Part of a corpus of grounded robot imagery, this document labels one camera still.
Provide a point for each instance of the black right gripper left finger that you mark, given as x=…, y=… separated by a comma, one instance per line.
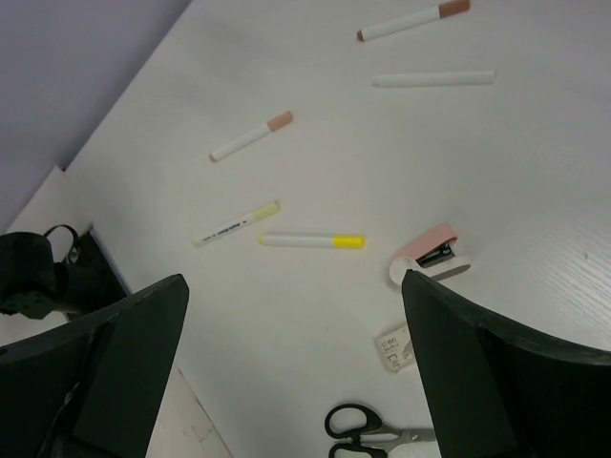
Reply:
x=93, y=387

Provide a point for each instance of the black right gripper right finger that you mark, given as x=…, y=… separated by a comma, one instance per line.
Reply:
x=498, y=388

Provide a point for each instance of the small staples box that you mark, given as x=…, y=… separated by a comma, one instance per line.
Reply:
x=396, y=350

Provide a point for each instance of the pink white mini stapler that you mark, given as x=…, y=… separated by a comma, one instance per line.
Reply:
x=431, y=254

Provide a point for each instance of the bright yellow cap marker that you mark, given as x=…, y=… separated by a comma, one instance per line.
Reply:
x=312, y=240

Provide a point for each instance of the pale yellow highlighter pen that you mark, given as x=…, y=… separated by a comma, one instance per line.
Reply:
x=233, y=225

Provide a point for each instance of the all white marker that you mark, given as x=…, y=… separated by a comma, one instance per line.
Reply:
x=413, y=80

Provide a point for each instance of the peach cap white marker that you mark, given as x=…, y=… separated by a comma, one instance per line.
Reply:
x=274, y=124

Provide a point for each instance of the brown cap white marker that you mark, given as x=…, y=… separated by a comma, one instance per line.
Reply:
x=413, y=20

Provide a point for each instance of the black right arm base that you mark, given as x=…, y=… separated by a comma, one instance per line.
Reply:
x=34, y=285

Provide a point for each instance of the black handled scissors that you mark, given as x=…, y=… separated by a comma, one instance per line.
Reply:
x=374, y=438

